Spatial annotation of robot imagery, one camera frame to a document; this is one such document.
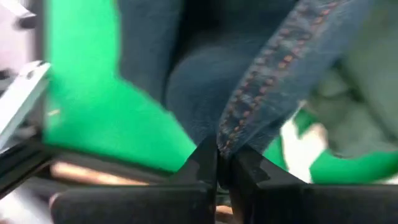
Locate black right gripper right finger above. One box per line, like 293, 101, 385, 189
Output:
229, 146, 398, 224

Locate cream tote bag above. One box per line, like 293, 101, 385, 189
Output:
280, 99, 329, 184

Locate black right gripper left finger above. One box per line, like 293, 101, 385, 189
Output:
50, 136, 219, 224

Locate black aluminium table frame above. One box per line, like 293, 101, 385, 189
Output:
0, 0, 177, 200

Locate dark blue jeans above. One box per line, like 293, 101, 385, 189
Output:
116, 0, 376, 159

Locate dark green garment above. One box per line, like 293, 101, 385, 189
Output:
306, 0, 398, 160

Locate green table mat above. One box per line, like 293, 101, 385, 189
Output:
42, 0, 398, 185

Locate silver metal bracket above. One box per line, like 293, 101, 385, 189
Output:
0, 60, 52, 151

